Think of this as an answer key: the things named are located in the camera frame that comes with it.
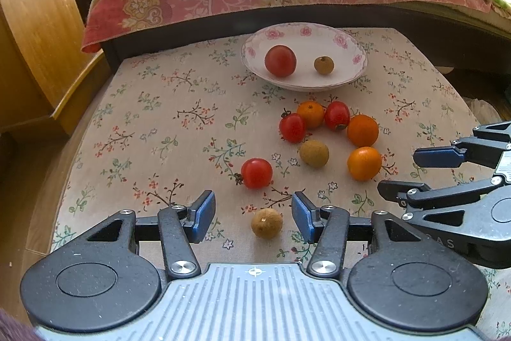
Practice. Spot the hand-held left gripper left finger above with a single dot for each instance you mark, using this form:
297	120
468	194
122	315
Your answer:
203	214

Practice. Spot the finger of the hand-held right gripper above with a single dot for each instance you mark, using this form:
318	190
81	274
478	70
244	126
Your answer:
437	157
399	191

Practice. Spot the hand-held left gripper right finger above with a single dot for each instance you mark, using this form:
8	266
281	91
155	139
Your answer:
301	215

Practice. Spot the brown longan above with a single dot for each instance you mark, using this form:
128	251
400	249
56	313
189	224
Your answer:
323	65
266	222
314	153

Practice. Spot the small orange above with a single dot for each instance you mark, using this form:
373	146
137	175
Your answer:
364	163
362	130
310	114

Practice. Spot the red cherry tomato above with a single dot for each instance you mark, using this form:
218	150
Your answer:
292	128
257	173
337	115

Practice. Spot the white floral rim bowl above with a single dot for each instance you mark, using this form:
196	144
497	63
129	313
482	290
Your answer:
307	81

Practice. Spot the translucent plastic bag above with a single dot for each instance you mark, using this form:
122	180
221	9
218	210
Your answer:
481	109

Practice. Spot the floral print table cloth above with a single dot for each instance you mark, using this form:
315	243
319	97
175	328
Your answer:
159	105

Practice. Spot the large red tomato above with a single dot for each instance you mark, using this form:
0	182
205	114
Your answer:
280	61

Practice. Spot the wooden nightstand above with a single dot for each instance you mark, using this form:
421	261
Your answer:
36	25

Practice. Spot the dark bed frame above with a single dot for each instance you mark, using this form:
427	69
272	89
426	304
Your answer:
439	41

